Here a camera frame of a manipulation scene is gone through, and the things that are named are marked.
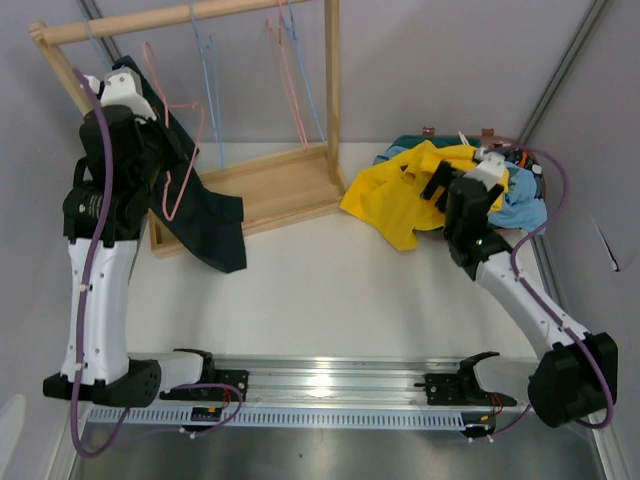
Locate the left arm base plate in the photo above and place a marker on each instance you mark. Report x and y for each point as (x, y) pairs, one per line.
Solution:
(213, 386)

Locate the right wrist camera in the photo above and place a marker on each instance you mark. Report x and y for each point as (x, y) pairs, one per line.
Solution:
(489, 169)

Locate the aluminium mounting rail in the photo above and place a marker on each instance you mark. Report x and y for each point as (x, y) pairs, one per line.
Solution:
(361, 382)

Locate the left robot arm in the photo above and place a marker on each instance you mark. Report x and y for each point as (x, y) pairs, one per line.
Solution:
(103, 221)

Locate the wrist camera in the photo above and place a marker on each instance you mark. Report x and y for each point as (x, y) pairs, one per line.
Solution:
(489, 169)
(122, 87)

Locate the yellow shorts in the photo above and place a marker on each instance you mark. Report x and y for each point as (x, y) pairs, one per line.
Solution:
(387, 196)

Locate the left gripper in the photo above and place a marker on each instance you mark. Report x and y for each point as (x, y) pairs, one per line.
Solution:
(173, 156)

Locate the wooden clothes rack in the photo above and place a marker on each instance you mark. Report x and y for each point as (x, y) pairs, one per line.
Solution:
(277, 190)

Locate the black shorts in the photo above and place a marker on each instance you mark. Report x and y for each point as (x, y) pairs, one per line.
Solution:
(208, 224)

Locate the slotted cable duct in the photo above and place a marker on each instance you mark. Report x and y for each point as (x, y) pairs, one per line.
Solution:
(248, 416)

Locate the dark green shorts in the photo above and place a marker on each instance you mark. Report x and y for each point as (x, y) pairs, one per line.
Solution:
(407, 142)

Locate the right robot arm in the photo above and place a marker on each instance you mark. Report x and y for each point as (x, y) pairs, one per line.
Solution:
(574, 375)

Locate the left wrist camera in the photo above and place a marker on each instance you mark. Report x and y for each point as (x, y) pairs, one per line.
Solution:
(122, 87)

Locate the camouflage patterned shorts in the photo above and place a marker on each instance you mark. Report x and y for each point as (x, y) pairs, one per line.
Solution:
(527, 161)

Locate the light blue shorts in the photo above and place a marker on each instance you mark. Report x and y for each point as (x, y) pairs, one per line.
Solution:
(522, 207)

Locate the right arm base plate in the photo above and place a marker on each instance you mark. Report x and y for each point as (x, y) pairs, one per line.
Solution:
(459, 389)

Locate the aluminium corner wall profile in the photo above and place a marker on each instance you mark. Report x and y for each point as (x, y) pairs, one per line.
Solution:
(570, 55)

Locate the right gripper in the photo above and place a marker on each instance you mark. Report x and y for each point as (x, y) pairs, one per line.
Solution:
(445, 173)

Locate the pink hanger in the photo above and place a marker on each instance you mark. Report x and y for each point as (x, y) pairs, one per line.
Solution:
(277, 42)
(187, 142)

